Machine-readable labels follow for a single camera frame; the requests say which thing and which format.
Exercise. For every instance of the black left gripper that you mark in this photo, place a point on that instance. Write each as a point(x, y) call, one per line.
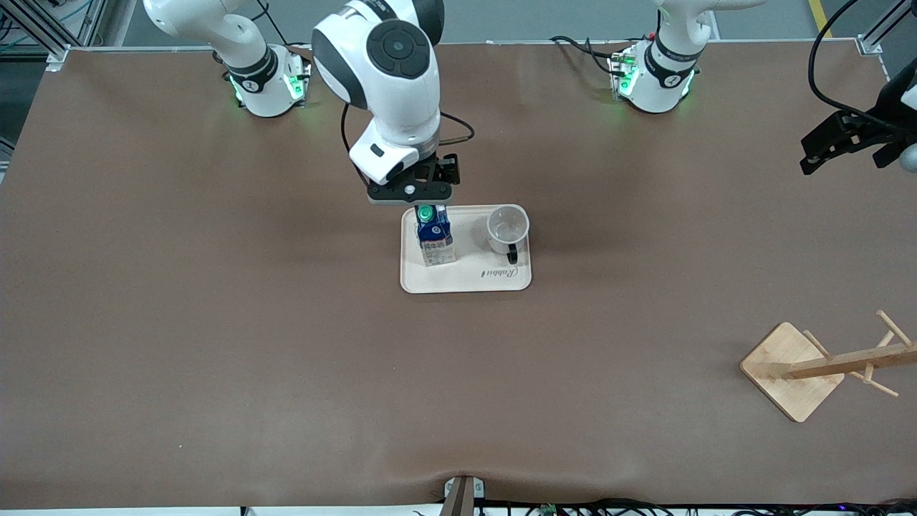
point(862, 132)

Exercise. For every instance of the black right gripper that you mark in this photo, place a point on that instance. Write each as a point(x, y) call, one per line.
point(443, 168)

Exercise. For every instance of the blue milk carton green cap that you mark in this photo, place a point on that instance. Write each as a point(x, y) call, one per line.
point(435, 240)

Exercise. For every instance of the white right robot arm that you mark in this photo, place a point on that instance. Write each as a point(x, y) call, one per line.
point(394, 79)

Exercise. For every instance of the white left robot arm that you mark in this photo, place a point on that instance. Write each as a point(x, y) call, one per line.
point(663, 72)

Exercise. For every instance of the cream tray with rabbit print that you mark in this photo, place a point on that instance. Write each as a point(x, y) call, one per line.
point(466, 276)

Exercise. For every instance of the wooden cup rack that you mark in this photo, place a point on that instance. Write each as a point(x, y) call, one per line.
point(795, 369)

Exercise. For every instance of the aluminium frame profile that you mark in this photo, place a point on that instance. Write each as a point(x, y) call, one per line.
point(885, 25)
point(50, 29)

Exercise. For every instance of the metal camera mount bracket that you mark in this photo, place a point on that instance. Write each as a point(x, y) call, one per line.
point(463, 494)

